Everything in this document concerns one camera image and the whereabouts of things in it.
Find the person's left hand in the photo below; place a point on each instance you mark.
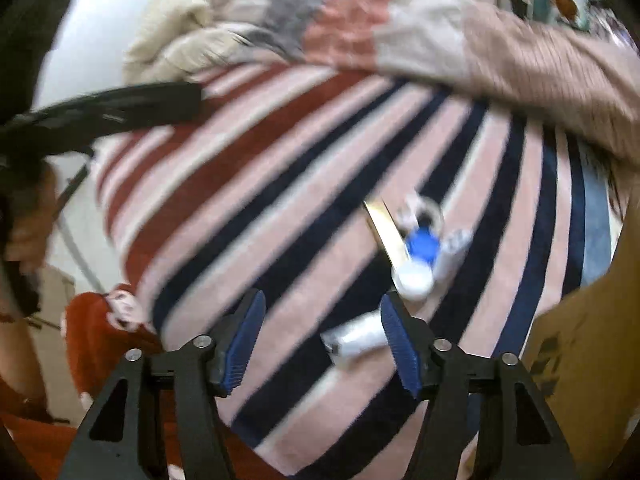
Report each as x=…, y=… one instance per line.
x=32, y=220

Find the patchwork knit blanket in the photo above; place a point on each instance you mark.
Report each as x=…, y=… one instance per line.
x=500, y=60

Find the striped blanket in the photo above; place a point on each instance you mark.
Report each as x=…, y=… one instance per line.
x=300, y=160

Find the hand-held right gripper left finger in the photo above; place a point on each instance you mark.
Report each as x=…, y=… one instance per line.
x=246, y=342

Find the cream cloth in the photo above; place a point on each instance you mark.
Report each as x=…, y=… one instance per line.
x=170, y=35

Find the person's left forearm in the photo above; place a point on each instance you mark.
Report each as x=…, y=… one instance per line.
x=20, y=355

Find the white tube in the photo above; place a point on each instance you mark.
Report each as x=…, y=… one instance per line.
x=451, y=254

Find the white bottle with blue cap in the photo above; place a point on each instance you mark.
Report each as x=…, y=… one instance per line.
x=416, y=272

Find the small white wrapped object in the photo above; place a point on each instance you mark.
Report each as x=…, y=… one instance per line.
x=357, y=336

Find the gold flat strip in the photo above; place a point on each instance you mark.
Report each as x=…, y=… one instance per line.
x=382, y=230

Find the red plush toy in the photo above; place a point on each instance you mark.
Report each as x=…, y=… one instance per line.
x=87, y=322

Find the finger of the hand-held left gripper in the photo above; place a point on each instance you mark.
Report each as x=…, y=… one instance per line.
x=125, y=105

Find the cardboard box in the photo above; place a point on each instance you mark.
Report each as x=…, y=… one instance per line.
x=590, y=350

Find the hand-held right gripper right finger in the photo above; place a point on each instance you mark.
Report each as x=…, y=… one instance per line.
x=400, y=345

